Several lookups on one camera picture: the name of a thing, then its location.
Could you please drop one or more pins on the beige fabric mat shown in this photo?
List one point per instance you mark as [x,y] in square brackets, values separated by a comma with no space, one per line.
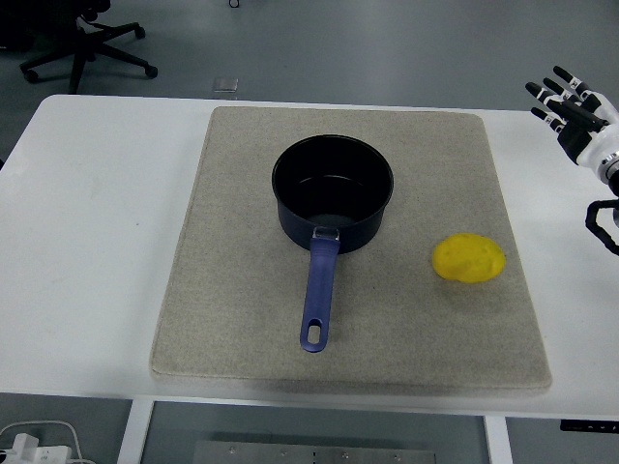
[232,270]

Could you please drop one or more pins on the white power strip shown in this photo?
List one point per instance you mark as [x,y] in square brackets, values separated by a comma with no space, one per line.
[34,452]

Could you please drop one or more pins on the white table leg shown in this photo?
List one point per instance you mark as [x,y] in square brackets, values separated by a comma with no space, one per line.
[134,430]
[498,440]

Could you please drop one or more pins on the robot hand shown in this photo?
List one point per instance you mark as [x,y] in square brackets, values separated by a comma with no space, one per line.
[592,147]

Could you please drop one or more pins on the grey metal plate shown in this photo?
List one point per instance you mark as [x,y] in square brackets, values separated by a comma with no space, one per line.
[314,454]

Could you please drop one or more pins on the yellow potato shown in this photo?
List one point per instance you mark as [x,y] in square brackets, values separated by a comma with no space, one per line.
[468,257]

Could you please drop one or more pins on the silver floor socket plate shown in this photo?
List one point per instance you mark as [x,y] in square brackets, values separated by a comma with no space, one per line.
[226,84]

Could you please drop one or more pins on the black office chair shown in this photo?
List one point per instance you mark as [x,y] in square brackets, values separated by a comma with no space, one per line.
[82,46]

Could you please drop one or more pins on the black table control panel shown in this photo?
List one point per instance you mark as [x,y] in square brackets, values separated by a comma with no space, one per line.
[590,425]

